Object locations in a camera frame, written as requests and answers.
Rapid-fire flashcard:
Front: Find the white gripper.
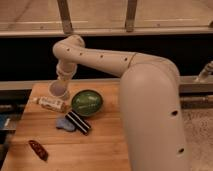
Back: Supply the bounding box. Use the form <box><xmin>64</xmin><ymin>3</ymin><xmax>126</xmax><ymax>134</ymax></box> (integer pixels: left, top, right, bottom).
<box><xmin>56</xmin><ymin>61</ymin><xmax>77</xmax><ymax>87</ymax></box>

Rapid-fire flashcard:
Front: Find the white ceramic cup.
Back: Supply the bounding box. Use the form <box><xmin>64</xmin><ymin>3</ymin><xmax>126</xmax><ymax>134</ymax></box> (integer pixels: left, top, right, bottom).
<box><xmin>49</xmin><ymin>80</ymin><xmax>70</xmax><ymax>100</ymax></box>

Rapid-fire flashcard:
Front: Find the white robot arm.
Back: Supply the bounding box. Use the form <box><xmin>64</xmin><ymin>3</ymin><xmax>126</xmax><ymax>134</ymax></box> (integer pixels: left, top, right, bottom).
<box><xmin>53</xmin><ymin>35</ymin><xmax>190</xmax><ymax>171</ymax></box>

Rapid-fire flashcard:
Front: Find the green ceramic bowl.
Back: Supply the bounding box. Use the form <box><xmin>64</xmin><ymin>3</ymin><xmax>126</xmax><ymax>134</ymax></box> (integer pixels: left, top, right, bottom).
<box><xmin>71</xmin><ymin>90</ymin><xmax>103</xmax><ymax>117</ymax></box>

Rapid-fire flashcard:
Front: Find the black white striped block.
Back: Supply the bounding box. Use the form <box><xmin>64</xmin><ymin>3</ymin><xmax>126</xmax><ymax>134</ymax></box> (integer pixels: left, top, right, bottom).
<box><xmin>65</xmin><ymin>111</ymin><xmax>91</xmax><ymax>135</ymax></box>

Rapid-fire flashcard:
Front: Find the blue cloth piece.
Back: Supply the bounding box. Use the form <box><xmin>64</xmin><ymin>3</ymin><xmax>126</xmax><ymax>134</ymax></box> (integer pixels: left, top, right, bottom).
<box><xmin>56</xmin><ymin>117</ymin><xmax>76</xmax><ymax>132</ymax></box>

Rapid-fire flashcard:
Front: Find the dark red chili pepper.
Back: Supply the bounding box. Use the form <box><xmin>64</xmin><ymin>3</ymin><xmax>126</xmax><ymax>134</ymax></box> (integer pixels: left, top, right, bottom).
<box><xmin>28</xmin><ymin>140</ymin><xmax>48</xmax><ymax>161</ymax></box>

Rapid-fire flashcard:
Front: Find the wooden cutting board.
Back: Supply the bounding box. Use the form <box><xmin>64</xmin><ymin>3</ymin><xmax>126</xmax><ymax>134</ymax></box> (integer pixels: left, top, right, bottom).
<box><xmin>1</xmin><ymin>81</ymin><xmax>130</xmax><ymax>171</ymax></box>

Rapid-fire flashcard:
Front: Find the left metal post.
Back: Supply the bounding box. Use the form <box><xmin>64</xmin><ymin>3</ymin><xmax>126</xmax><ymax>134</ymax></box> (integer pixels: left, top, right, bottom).
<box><xmin>57</xmin><ymin>0</ymin><xmax>73</xmax><ymax>34</ymax></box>

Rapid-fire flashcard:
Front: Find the metal post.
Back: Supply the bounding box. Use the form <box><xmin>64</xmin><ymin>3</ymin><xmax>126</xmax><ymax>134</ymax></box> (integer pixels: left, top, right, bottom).
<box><xmin>57</xmin><ymin>0</ymin><xmax>73</xmax><ymax>34</ymax></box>
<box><xmin>125</xmin><ymin>0</ymin><xmax>137</xmax><ymax>32</ymax></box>

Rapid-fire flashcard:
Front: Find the right metal post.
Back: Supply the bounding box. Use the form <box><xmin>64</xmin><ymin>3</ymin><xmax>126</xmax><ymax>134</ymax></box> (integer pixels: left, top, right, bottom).
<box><xmin>125</xmin><ymin>0</ymin><xmax>137</xmax><ymax>32</ymax></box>

